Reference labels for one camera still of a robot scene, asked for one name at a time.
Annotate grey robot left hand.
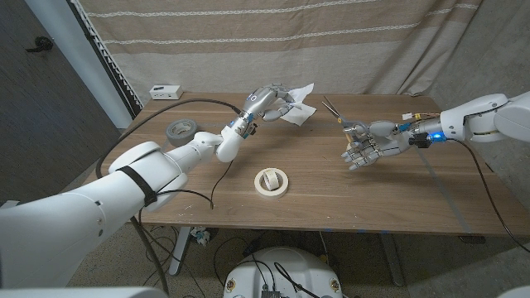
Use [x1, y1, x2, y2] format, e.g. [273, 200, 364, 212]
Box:
[225, 84, 296, 140]

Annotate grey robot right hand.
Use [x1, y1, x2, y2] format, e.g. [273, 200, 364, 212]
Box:
[340, 118, 443, 172]

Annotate white tissue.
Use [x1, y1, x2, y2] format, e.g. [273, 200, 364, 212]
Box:
[280, 82, 317, 127]

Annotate orange grey handled scissors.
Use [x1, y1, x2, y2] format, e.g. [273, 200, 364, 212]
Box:
[321, 95, 370, 144]

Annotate grey tape strip marking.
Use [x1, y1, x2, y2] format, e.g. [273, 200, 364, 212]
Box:
[416, 147, 473, 233]

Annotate small beige masking tape roll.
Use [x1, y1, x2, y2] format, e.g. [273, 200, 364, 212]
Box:
[263, 168, 281, 191]

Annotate large beige masking tape roll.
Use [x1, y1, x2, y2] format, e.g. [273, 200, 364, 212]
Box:
[253, 167, 290, 199]

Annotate beige striped curtain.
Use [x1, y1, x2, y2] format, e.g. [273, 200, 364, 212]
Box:
[78, 0, 484, 104]

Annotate white power strip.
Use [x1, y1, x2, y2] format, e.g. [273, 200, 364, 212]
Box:
[149, 84, 184, 101]

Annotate grey table leg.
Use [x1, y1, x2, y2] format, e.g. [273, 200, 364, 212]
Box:
[379, 233, 405, 287]

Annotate crumpled blue white wad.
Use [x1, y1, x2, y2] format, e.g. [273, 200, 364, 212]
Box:
[190, 226, 211, 248]

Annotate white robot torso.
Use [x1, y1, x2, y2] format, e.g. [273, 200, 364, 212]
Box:
[223, 247, 344, 298]

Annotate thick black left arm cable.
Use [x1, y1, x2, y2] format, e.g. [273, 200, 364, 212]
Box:
[94, 98, 243, 296]

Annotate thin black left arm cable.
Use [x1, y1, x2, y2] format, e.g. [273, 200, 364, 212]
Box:
[157, 159, 235, 210]

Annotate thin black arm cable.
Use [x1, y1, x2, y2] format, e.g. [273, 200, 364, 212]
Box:
[157, 159, 235, 210]
[449, 137, 530, 254]

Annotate grey duct tape roll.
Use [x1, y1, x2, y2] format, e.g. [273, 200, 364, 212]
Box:
[166, 118, 199, 148]

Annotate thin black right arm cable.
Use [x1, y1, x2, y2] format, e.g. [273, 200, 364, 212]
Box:
[449, 137, 530, 254]

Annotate black white zigzag rail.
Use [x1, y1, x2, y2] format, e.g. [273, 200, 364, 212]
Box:
[68, 0, 145, 119]

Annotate black torso cable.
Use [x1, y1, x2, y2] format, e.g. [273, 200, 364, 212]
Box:
[243, 260, 322, 298]

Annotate white door frame post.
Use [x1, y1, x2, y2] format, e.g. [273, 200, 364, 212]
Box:
[24, 0, 134, 130]

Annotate black door handle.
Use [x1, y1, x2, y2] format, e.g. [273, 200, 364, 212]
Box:
[26, 36, 54, 54]

